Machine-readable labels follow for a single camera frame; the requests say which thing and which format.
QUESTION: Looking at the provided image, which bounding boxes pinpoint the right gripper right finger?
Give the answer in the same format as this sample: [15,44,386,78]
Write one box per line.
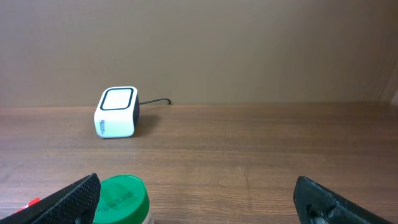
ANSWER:
[293,176,392,224]

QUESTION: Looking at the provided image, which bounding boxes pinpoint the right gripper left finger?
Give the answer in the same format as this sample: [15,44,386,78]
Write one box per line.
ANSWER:
[1,173,101,224]

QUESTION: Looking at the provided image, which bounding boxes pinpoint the red white packet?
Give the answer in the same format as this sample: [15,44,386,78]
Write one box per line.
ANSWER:
[17,197,40,212]

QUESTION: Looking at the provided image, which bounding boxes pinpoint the green lid jar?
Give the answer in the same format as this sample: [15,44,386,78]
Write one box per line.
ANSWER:
[93,175,155,224]

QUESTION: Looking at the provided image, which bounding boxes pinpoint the white barcode scanner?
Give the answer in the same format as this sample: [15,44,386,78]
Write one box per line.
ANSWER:
[94,86,140,139]

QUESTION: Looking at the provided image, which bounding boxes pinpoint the black scanner cable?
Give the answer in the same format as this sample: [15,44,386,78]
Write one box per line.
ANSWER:
[138,98,172,106]

